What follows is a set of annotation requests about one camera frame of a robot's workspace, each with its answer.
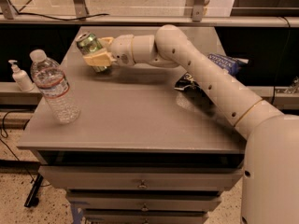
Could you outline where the black cable on ledge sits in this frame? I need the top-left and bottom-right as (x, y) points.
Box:
(17, 12), (110, 21)

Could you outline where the grey metal window frame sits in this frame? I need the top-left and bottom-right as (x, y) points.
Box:
(0, 0), (299, 28)

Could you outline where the black cable on floor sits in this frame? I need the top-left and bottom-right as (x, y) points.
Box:
(0, 109), (52, 188)

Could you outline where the clear plastic water bottle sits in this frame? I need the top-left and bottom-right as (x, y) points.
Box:
(30, 49), (80, 124)

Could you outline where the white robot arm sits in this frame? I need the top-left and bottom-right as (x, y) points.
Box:
(91, 25), (299, 224)

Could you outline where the black floor stand foot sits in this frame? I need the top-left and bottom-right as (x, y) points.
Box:
(24, 175), (43, 208)

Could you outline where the green soda can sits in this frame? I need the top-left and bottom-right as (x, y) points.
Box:
(76, 32), (107, 73)

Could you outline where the blue chip bag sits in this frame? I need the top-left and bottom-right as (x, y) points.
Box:
(175, 53), (249, 91)

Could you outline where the white pump dispenser bottle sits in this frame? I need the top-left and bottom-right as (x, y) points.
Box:
(8, 60), (34, 92)

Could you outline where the grey drawer cabinet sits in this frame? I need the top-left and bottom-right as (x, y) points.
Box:
(17, 26), (250, 224)

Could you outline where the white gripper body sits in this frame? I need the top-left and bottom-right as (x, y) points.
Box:
(110, 35), (135, 66)

